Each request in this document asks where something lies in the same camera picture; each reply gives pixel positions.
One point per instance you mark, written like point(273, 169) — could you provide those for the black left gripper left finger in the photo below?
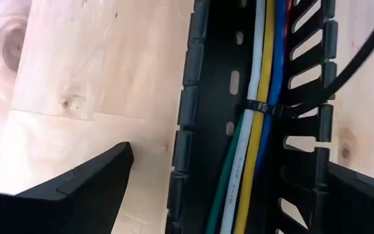
point(60, 204)

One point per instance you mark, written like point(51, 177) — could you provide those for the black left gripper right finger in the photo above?
point(359, 208)

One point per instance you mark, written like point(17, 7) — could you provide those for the looped black zip tie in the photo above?
point(352, 66)

